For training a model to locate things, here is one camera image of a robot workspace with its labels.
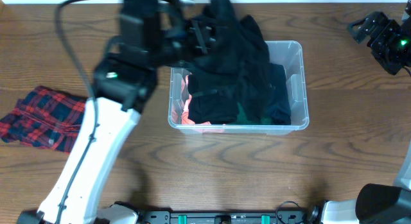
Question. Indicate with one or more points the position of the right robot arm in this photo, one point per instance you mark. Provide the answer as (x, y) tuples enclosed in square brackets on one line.
[(376, 203)]

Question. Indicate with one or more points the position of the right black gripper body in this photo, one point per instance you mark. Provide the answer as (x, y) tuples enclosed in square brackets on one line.
[(395, 46)]

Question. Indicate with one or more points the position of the dark green drawstring garment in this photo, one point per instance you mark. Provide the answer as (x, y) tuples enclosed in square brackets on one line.
[(243, 119)]

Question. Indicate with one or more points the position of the red navy plaid shirt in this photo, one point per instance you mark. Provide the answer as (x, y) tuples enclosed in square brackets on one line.
[(45, 119)]

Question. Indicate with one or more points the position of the pink coral garment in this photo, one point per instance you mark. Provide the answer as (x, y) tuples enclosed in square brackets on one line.
[(184, 111)]

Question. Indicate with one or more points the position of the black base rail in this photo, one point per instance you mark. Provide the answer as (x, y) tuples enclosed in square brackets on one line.
[(287, 213)]

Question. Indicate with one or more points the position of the clear plastic storage container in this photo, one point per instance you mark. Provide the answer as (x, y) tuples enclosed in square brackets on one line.
[(289, 54)]

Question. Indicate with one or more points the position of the navy garment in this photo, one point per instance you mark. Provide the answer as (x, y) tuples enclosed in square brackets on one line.
[(277, 111)]

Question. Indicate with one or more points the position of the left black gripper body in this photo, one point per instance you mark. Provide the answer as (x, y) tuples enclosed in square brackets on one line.
[(199, 36)]

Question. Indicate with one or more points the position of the black drawstring garment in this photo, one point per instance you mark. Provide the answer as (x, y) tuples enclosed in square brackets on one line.
[(239, 65)]

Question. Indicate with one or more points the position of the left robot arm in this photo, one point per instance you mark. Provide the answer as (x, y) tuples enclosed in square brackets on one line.
[(152, 33)]

